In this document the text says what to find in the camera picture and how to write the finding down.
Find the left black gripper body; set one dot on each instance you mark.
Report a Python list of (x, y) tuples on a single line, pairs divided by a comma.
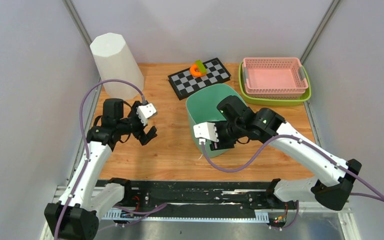
[(131, 125)]

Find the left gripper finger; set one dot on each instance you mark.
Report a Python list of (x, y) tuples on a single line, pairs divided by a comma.
[(143, 138), (152, 133)]

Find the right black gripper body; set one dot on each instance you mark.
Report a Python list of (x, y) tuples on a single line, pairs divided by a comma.
[(228, 133)]

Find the green plastic bin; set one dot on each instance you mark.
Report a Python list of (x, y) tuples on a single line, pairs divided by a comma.
[(202, 106)]

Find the pink perforated basket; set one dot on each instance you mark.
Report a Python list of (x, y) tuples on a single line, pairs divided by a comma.
[(269, 76)]

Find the large white container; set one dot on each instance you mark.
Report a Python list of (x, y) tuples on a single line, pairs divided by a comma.
[(114, 60)]

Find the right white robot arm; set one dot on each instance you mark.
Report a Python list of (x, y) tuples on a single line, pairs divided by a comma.
[(333, 178)]

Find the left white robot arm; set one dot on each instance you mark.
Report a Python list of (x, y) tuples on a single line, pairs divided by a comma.
[(77, 214)]

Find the black white checkerboard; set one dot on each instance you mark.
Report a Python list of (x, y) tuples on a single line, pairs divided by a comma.
[(184, 84)]

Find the green block toy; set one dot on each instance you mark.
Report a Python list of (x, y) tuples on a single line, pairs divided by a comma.
[(200, 65)]

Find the green plastic tray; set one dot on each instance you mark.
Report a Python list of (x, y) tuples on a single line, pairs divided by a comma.
[(272, 102)]

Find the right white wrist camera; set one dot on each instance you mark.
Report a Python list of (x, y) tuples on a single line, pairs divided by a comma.
[(205, 131)]

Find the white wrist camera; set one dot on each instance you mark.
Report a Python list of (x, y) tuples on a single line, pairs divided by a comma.
[(146, 112), (205, 131)]

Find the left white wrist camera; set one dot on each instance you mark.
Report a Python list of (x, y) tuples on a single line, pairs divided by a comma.
[(146, 112)]

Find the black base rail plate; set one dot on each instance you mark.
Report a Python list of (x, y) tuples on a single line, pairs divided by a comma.
[(203, 200)]

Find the orange ring toy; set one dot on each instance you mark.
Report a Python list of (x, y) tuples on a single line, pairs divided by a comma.
[(195, 71)]

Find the aluminium frame rails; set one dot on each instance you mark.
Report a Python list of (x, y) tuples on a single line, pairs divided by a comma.
[(311, 222)]

